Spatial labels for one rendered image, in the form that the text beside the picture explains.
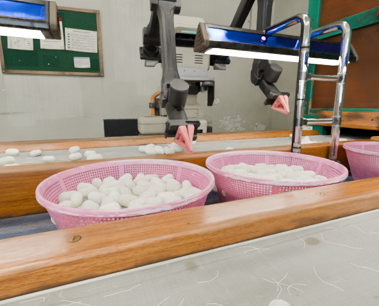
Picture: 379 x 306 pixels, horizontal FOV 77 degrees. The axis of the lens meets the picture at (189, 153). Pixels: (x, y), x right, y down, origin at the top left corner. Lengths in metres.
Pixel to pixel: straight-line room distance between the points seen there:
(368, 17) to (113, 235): 1.27
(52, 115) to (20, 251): 2.68
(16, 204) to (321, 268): 0.51
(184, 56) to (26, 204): 1.16
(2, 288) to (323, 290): 0.24
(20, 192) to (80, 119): 2.33
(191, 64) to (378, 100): 0.92
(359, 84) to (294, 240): 1.08
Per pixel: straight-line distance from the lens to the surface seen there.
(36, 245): 0.25
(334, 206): 0.35
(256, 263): 0.25
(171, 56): 0.88
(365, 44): 1.33
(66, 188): 0.47
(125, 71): 2.85
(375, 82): 1.28
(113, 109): 2.82
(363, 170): 0.79
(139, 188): 0.42
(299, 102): 0.71
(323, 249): 0.29
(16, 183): 0.55
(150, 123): 1.69
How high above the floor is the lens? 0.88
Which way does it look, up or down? 11 degrees down
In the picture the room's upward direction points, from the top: straight up
